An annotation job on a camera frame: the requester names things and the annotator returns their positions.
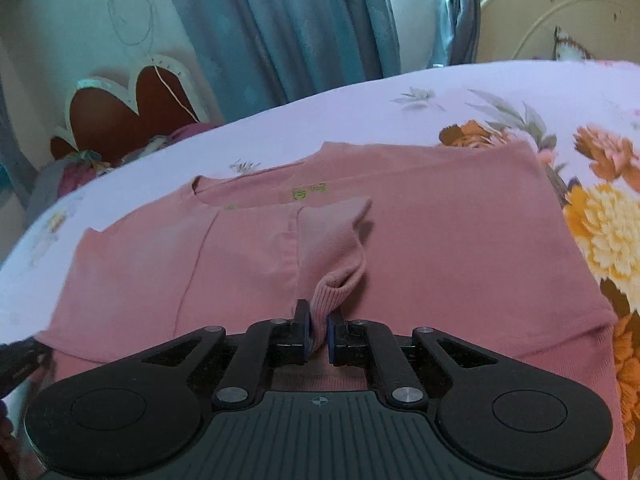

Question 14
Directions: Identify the red heart-shaped headboard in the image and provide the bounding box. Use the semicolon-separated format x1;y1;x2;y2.
49;52;212;162

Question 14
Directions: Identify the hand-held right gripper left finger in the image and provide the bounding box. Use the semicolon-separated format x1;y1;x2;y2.
134;299;314;408

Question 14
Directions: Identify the patterned crumpled cloth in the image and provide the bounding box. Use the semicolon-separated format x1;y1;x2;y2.
70;149;118;177

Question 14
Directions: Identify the white cable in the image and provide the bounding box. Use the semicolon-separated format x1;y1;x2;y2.
102;0;202;125

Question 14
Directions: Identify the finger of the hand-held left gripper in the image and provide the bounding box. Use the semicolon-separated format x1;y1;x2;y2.
0;337;54;401

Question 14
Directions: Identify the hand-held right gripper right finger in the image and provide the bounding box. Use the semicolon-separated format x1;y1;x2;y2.
327;310;505;407

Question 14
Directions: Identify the grey-blue curtain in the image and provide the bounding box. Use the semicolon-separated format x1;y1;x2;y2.
432;0;484;67

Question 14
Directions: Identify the white patterned pillow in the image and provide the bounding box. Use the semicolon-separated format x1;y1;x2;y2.
552;25;597;62

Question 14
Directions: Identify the floral bed sheet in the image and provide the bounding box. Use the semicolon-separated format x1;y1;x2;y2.
0;60;640;480

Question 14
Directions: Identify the pink knit sweater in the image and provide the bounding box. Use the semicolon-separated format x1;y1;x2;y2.
37;141;632;480

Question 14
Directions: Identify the blue patterned curtain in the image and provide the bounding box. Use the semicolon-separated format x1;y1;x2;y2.
155;0;402;107

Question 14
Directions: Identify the magenta blanket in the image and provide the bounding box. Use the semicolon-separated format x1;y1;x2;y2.
167;122;222;147

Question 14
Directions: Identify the window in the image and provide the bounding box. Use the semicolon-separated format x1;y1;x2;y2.
379;0;445;80

